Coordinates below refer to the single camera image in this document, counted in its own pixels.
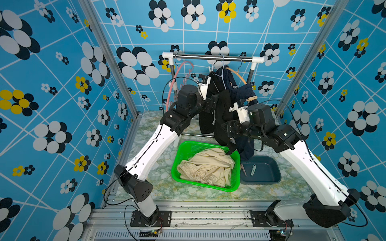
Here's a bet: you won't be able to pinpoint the mint green clothespin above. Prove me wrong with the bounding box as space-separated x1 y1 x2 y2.
251 164 256 176

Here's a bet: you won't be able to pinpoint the wooden hanger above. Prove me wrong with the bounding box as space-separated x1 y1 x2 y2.
224 55 258 101

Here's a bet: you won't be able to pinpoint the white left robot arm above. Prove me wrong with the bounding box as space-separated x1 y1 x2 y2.
114 83 212 226

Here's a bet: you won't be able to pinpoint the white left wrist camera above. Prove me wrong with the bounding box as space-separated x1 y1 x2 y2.
198 74 211 100

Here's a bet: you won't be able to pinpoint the beige shorts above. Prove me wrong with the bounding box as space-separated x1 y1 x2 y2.
177 148 235 188

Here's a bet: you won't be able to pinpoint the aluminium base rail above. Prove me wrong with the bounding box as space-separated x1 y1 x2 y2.
81 200 344 241

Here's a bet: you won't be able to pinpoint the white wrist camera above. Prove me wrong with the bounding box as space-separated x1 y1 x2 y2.
198 74 211 100
229 100 250 124

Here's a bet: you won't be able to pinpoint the wooden clothespin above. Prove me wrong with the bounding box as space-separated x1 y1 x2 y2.
247 96 258 102

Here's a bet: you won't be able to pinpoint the black shorts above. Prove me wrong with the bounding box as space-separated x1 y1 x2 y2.
199 72 237 155

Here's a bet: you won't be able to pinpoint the pink plastic hanger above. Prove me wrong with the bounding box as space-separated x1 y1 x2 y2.
166 55 197 110

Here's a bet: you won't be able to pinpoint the navy blue shorts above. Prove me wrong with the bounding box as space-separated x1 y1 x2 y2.
210 65 257 162

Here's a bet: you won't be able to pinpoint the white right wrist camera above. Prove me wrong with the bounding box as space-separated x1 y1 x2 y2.
229 100 250 124

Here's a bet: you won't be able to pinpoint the white metal clothes rack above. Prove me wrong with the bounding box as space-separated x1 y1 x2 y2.
162 51 265 148

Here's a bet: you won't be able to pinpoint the dark teal plastic bin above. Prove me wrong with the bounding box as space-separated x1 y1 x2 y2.
240 156 281 185

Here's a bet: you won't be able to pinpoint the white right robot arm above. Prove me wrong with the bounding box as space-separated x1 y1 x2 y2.
222 102 360 228

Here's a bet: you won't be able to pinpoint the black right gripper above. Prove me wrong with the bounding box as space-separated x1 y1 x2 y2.
222 119 265 144

